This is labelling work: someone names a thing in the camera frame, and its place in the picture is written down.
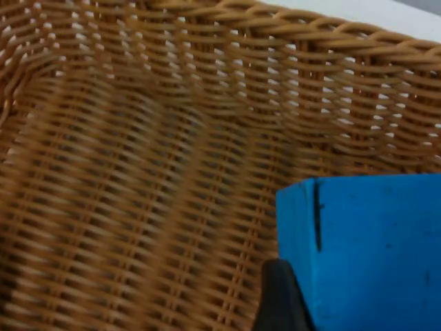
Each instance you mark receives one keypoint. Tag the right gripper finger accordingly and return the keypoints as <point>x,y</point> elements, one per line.
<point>280,300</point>

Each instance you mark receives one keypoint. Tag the pale brown wicker basket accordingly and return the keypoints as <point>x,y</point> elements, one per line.
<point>144,165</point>

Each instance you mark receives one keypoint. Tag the blue cube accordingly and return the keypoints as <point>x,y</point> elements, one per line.
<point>372,255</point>

